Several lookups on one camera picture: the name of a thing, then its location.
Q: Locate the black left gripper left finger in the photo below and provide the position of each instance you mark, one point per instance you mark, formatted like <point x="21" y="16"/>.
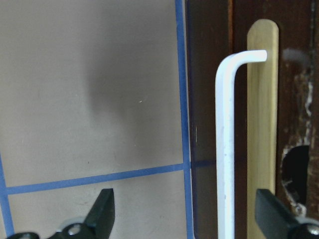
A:
<point x="98" y="223"/>

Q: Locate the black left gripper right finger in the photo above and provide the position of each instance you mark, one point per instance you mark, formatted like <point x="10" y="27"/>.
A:
<point x="276" y="222"/>

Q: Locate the white drawer handle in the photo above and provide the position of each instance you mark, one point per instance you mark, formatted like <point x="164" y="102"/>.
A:
<point x="224" y="123"/>

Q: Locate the brown paper table cover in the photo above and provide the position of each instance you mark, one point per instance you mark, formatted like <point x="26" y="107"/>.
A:
<point x="93" y="96"/>

